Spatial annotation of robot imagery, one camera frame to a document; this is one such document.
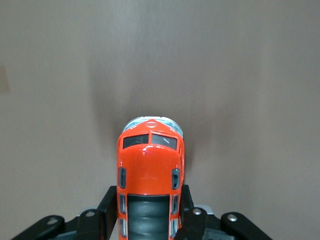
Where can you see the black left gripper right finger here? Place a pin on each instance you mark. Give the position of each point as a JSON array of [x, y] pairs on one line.
[[197, 225]]

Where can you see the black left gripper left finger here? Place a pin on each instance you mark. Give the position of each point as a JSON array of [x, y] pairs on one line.
[[100, 225]]

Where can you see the orange toy bus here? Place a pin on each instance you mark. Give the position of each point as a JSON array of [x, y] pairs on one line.
[[147, 170]]

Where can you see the square brown tape patch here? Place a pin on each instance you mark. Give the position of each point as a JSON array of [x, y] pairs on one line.
[[3, 80]]

